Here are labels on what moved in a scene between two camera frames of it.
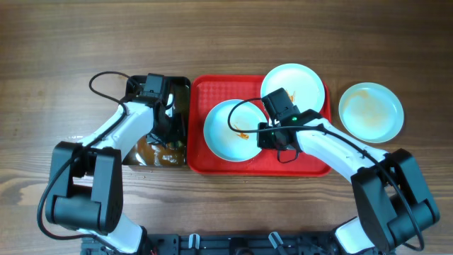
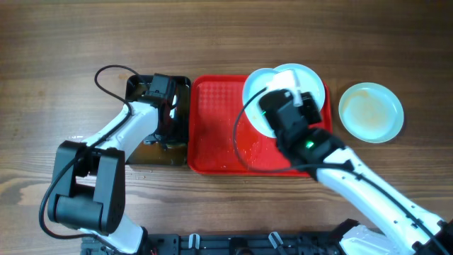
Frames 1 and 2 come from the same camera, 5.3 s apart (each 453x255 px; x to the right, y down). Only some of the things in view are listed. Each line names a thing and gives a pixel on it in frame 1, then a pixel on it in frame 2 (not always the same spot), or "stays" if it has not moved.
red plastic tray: [204, 93] stays
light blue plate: [224, 143] to [273, 79]
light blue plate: [303, 86] stays
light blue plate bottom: [371, 112] stays
